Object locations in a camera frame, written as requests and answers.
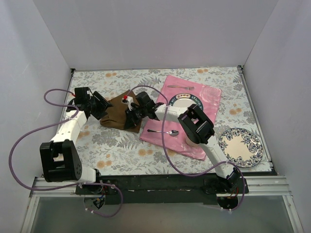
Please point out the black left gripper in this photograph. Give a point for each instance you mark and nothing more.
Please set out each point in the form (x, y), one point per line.
(98, 104)

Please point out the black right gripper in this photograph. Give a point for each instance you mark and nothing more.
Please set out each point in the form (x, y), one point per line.
(132, 116)

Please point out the brown cloth napkin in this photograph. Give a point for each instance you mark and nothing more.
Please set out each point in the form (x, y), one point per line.
(116, 116)

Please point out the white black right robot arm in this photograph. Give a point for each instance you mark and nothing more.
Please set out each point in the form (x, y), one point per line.
(199, 131)

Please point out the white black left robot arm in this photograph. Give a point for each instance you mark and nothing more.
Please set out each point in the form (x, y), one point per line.
(59, 157)

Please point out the silver spoon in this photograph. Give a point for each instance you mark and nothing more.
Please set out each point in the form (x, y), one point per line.
(171, 133)

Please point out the pink floral placemat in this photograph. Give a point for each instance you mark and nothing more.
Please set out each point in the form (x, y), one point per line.
(209, 96)

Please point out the green rimmed white plate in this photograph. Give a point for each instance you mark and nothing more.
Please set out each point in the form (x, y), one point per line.
(185, 100)

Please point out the cream mug dark rim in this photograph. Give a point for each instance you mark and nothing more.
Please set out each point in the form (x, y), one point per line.
(190, 143)

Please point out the silver fork on placemat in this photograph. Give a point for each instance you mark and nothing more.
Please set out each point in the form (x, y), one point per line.
(183, 87)

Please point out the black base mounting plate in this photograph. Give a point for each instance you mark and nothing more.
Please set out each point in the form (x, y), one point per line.
(174, 188)

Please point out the blue floral white plate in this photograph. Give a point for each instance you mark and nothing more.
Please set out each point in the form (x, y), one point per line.
(241, 147)

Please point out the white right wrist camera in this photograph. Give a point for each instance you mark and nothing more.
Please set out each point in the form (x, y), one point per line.
(129, 101)

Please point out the aluminium table frame rail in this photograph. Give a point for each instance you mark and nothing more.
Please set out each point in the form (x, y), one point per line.
(267, 207)

